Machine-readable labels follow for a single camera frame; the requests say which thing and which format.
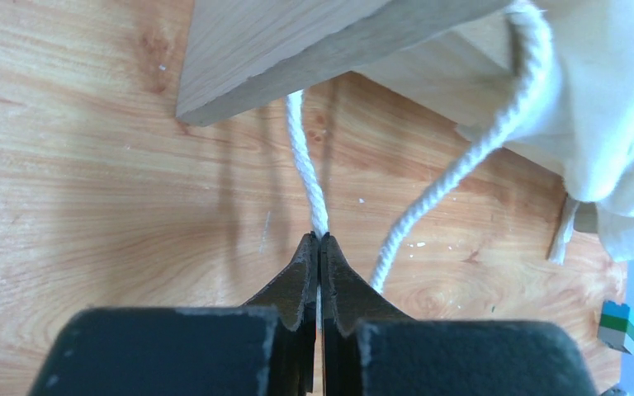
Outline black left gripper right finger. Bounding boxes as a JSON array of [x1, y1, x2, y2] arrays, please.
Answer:
[[319, 235, 597, 395]]

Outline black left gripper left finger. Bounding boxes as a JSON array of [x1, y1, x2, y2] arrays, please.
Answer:
[[30, 233, 319, 395]]

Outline wooden pet bed frame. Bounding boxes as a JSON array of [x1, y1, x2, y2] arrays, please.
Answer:
[[173, 0, 581, 177]]

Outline yellow duck print blanket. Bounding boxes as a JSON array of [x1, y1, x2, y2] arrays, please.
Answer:
[[511, 1, 634, 262]]

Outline blue green small block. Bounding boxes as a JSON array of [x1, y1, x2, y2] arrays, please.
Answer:
[[597, 300, 634, 355]]

